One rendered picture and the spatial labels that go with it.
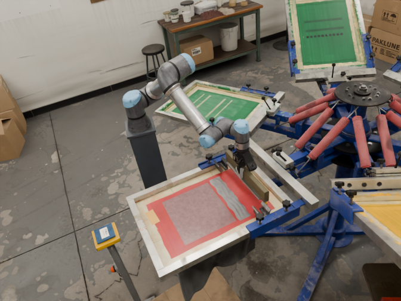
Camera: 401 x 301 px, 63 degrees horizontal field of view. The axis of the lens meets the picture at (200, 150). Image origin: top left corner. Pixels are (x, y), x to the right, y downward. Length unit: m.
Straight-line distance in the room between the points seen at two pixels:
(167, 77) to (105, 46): 3.65
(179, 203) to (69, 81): 3.76
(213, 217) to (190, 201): 0.18
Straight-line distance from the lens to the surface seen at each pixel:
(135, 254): 2.97
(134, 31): 5.31
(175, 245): 1.73
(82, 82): 5.37
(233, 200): 1.87
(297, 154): 2.03
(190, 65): 1.75
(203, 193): 1.93
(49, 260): 3.27
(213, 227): 1.76
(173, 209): 1.88
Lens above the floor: 2.34
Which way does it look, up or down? 38 degrees down
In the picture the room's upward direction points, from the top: 9 degrees counter-clockwise
